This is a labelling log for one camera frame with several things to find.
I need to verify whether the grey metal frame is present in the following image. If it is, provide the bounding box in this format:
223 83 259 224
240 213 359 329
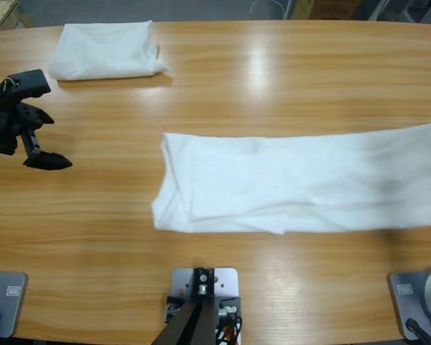
366 0 431 26

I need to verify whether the orange and black cable bundle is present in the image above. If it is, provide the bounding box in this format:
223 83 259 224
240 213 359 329
215 318 244 345

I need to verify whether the light wooden box stack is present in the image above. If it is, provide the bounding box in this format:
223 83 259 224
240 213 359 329
0 0 33 33

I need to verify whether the dark camera post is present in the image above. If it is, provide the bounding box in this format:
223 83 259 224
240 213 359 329
154 266 217 345

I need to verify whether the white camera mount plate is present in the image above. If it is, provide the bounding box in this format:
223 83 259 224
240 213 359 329
170 267 240 299

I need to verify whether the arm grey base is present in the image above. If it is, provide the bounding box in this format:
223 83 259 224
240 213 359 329
387 266 431 341
0 271 29 339

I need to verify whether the white t-shirt with small logo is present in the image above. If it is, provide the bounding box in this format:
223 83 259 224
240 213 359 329
150 121 431 236

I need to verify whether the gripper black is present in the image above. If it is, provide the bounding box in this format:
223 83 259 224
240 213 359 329
0 69 74 172

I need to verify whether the white wire frame chair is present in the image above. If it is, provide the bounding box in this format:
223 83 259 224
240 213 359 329
249 0 295 21

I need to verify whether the black post clamp bracket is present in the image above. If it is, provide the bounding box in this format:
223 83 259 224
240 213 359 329
164 295 242 324

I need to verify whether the black base cable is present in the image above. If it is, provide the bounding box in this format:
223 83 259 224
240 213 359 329
405 318 431 345

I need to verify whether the brown cardboard box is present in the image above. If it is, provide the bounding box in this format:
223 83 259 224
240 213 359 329
310 0 356 21

